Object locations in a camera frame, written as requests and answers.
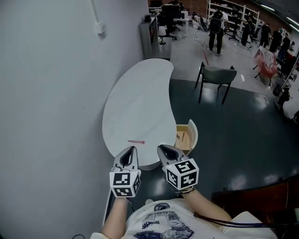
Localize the white shelving unit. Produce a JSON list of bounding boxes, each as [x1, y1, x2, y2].
[[206, 0, 261, 36]]

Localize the person's left forearm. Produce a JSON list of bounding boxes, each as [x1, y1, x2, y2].
[[100, 197, 129, 234]]

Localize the person's white printed shirt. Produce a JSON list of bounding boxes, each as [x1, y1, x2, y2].
[[90, 198, 278, 239]]

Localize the brown wooden stair banister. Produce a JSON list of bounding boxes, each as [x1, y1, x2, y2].
[[211, 176, 299, 239]]

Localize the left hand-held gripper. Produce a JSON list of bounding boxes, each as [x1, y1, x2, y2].
[[109, 146, 142, 199]]

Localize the white wooden desk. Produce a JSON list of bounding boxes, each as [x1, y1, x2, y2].
[[102, 58, 177, 171]]

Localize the person's right forearm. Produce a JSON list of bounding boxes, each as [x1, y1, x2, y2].
[[183, 189, 232, 223]]

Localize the dark blue cable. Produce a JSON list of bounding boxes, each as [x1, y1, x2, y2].
[[193, 213, 294, 229]]

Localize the pink armchair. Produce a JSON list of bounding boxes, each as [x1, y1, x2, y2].
[[252, 45, 279, 87]]

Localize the small desk lamp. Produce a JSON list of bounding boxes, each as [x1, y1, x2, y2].
[[158, 26, 167, 45]]

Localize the black wrist cord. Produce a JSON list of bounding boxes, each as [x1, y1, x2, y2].
[[177, 186, 196, 196]]

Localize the white wall conduit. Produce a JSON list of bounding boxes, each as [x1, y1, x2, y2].
[[90, 0, 101, 24]]

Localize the black office chair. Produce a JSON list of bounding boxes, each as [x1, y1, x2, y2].
[[158, 6, 178, 41]]

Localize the large wooden drawer fluted front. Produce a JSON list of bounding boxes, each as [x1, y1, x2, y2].
[[174, 119, 199, 156]]

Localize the grey chair black legs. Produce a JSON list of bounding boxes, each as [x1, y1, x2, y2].
[[195, 62, 238, 105]]

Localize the low grey table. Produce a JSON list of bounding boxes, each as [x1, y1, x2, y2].
[[154, 37, 173, 62]]

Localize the grey open cabinet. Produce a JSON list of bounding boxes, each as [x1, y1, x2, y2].
[[140, 16, 159, 59]]

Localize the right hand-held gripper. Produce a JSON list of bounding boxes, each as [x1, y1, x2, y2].
[[156, 144, 200, 191]]

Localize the white office desk with monitors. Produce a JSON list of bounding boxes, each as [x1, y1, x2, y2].
[[149, 0, 190, 34]]

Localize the white wall junction box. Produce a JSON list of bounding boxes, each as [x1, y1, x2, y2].
[[96, 21, 107, 35]]

